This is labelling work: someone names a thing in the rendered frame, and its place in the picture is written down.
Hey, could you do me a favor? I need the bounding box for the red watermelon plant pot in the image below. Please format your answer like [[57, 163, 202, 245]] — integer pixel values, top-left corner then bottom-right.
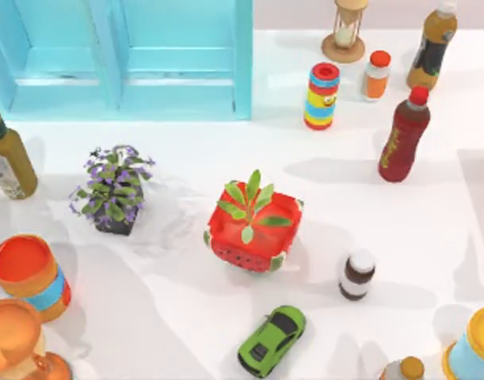
[[203, 169, 305, 278]]

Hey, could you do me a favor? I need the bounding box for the stack of coloured rings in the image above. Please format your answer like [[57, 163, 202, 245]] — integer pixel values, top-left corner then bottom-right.
[[303, 62, 341, 131]]

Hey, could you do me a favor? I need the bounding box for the purple flower plant pot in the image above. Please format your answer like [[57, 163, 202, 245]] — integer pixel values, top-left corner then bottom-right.
[[69, 144, 157, 238]]

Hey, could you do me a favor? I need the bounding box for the brown jar with white lid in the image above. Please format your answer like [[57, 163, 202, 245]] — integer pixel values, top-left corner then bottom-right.
[[337, 249, 376, 302]]

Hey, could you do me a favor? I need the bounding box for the light blue rack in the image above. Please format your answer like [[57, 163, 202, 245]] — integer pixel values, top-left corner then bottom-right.
[[0, 0, 253, 123]]

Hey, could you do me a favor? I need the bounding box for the green toy car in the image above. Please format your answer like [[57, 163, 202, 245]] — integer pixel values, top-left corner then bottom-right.
[[237, 304, 307, 376]]

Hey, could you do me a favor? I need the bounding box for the dark red bottle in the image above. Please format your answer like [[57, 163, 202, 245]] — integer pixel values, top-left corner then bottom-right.
[[377, 85, 432, 184]]

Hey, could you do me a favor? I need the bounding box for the white bottle with red cap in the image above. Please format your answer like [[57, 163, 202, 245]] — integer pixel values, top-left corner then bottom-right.
[[361, 50, 392, 103]]

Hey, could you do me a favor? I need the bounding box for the wooden hourglass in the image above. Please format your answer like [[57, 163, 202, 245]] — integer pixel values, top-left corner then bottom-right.
[[321, 0, 370, 63]]

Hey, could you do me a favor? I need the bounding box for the olive green bottle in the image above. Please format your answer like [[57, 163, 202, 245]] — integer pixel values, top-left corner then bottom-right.
[[0, 97, 40, 201]]

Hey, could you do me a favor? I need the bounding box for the brown bottle with white cap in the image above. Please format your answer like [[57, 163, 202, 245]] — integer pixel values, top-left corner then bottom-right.
[[406, 0, 459, 92]]

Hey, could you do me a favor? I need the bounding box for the grey bottle with brown cap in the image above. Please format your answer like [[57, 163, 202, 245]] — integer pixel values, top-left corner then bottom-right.
[[379, 355, 426, 380]]

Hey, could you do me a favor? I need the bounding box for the orange hourglass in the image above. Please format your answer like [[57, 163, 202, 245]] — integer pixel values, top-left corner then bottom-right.
[[0, 298, 73, 380]]

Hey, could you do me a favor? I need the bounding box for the orange and blue ring stack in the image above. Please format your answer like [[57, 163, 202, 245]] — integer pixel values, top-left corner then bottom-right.
[[0, 234, 73, 324]]

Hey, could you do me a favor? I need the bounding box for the yellow and blue ring stack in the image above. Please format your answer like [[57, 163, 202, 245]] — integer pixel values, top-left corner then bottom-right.
[[441, 306, 484, 380]]

